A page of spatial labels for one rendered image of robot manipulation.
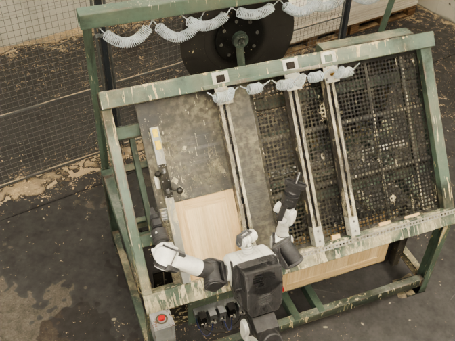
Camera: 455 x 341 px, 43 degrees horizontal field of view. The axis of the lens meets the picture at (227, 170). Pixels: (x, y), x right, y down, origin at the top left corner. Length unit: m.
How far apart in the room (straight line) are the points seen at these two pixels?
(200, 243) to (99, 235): 1.72
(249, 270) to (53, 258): 2.40
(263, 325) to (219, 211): 0.77
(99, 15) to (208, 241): 1.46
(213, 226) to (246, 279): 0.69
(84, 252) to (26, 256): 0.47
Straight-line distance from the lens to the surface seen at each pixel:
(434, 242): 4.55
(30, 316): 4.67
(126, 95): 3.27
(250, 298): 2.98
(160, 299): 3.49
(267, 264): 2.95
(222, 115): 3.41
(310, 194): 3.68
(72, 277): 4.81
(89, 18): 3.45
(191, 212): 3.46
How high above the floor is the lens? 3.69
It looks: 41 degrees down
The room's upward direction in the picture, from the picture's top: 1 degrees clockwise
